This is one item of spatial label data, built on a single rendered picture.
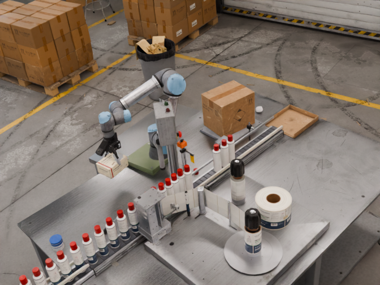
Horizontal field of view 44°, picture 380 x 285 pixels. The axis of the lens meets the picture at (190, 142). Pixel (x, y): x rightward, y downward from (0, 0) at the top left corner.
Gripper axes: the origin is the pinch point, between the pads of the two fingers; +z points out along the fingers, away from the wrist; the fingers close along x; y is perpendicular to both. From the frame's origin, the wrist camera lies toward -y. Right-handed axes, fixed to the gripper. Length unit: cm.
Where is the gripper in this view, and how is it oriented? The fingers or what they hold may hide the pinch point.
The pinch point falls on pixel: (111, 162)
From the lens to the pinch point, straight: 309.0
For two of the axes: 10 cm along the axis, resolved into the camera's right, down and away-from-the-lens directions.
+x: -8.0, -3.0, 5.3
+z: 0.8, 8.1, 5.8
